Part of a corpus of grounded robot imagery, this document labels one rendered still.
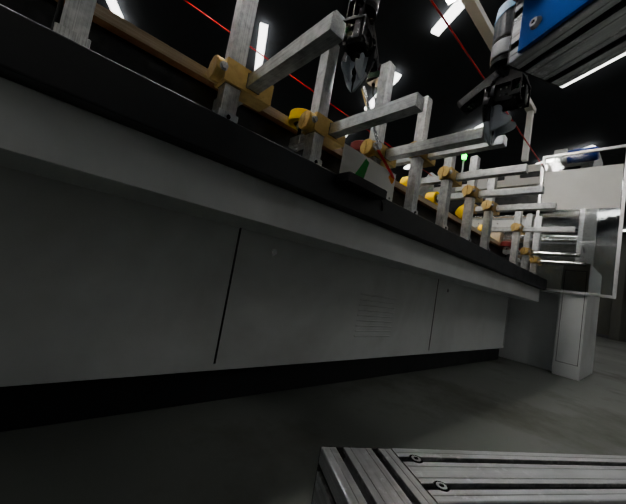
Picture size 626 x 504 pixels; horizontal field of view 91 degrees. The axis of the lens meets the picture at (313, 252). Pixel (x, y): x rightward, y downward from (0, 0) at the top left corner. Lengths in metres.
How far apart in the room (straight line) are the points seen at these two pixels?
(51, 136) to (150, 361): 0.54
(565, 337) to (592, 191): 1.12
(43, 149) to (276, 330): 0.75
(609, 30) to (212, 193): 0.63
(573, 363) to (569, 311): 0.38
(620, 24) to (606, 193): 2.70
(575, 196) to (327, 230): 2.55
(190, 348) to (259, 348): 0.22
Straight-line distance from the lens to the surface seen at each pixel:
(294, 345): 1.13
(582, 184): 3.21
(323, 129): 0.87
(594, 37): 0.51
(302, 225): 0.82
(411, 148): 1.02
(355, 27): 0.92
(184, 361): 0.95
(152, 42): 0.94
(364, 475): 0.39
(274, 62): 0.69
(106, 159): 0.65
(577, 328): 3.05
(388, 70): 1.17
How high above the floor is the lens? 0.42
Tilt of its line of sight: 4 degrees up
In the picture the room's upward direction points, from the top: 10 degrees clockwise
